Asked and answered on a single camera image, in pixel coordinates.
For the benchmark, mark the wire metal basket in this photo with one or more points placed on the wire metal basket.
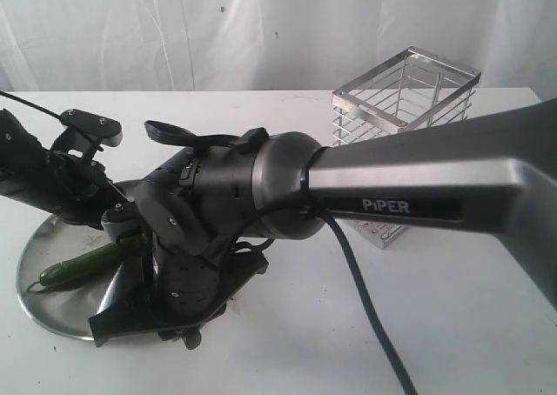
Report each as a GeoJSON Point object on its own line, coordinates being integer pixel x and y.
{"type": "Point", "coordinates": [414, 89]}

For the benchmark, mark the green cucumber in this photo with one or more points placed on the green cucumber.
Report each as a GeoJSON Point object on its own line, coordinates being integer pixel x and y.
{"type": "Point", "coordinates": [78, 270]}

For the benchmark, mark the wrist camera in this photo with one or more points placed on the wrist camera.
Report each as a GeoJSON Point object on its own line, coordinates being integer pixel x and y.
{"type": "Point", "coordinates": [87, 132]}
{"type": "Point", "coordinates": [121, 221]}

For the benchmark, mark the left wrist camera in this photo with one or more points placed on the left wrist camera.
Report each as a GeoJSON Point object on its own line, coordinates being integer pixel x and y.
{"type": "Point", "coordinates": [87, 132]}

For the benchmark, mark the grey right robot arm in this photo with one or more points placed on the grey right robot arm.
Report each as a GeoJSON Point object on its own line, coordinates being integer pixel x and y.
{"type": "Point", "coordinates": [494, 174]}

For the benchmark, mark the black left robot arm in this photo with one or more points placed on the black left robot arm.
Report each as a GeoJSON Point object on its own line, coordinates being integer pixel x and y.
{"type": "Point", "coordinates": [21, 161]}

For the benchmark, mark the white backdrop curtain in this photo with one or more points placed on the white backdrop curtain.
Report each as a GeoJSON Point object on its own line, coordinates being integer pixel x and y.
{"type": "Point", "coordinates": [266, 44]}

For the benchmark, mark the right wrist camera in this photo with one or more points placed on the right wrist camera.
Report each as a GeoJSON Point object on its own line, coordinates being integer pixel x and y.
{"type": "Point", "coordinates": [121, 221]}

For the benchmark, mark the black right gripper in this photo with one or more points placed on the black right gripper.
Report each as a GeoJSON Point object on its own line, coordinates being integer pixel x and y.
{"type": "Point", "coordinates": [185, 293]}

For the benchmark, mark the round steel plate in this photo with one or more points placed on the round steel plate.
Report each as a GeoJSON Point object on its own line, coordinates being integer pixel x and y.
{"type": "Point", "coordinates": [56, 299]}

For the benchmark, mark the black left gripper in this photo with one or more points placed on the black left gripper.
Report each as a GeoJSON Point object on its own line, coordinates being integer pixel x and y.
{"type": "Point", "coordinates": [75, 191]}

